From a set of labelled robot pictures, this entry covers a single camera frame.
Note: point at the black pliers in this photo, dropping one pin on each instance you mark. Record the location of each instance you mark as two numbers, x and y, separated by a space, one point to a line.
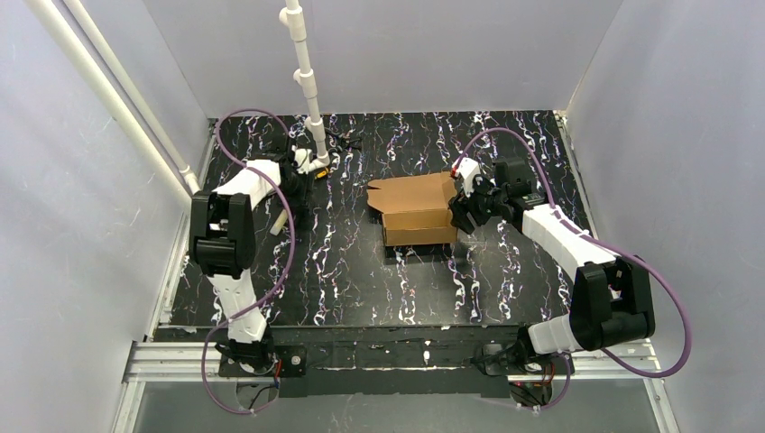
343 143

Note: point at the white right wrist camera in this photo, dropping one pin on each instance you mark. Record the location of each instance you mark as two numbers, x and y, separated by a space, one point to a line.
465 170

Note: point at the aluminium rail frame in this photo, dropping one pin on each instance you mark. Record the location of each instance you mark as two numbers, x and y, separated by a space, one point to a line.
390 331

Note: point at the white PVC pipe frame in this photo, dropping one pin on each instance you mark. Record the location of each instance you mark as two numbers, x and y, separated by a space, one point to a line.
118 49

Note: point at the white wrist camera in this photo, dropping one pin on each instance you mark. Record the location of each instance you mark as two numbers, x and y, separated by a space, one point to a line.
302 160
465 170

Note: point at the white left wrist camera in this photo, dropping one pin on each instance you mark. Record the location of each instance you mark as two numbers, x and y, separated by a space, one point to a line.
302 160

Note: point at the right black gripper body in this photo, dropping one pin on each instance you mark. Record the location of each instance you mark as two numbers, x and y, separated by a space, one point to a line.
474 207

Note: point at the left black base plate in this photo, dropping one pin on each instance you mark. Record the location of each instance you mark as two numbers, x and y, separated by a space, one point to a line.
281 361

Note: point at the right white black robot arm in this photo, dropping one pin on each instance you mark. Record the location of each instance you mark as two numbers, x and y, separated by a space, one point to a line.
611 301

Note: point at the yellow marker pen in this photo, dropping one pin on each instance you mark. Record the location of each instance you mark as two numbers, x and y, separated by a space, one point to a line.
279 223

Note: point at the brown cardboard box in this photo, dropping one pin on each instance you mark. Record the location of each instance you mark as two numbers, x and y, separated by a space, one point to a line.
414 209

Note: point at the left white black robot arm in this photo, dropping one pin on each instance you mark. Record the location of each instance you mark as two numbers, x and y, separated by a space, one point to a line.
222 243

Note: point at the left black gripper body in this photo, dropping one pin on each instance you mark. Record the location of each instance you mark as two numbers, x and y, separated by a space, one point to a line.
299 195

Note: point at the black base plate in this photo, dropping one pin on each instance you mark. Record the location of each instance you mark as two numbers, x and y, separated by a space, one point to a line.
281 361
504 359

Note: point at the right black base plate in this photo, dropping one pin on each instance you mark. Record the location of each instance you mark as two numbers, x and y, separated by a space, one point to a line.
504 359

